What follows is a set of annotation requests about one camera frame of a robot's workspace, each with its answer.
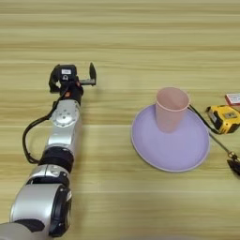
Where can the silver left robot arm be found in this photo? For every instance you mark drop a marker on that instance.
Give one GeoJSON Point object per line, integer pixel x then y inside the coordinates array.
{"type": "Point", "coordinates": [59, 137]}

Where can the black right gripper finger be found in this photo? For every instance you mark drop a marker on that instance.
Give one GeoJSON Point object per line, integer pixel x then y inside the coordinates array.
{"type": "Point", "coordinates": [235, 167]}

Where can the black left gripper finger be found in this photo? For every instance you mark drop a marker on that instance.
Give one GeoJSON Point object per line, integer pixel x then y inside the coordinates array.
{"type": "Point", "coordinates": [92, 72]}
{"type": "Point", "coordinates": [53, 81]}

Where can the small red white box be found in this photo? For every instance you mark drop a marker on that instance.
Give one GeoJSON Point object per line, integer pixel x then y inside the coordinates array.
{"type": "Point", "coordinates": [233, 98]}

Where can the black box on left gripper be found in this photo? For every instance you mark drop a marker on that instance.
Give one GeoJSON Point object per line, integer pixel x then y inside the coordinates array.
{"type": "Point", "coordinates": [66, 72]}

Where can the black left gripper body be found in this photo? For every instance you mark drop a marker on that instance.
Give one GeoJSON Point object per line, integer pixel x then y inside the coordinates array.
{"type": "Point", "coordinates": [75, 89]}

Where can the pink plastic cup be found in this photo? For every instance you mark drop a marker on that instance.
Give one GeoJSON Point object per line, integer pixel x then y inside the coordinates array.
{"type": "Point", "coordinates": [172, 109]}

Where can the purple plastic plate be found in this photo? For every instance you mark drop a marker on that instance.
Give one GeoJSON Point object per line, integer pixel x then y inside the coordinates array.
{"type": "Point", "coordinates": [170, 150]}

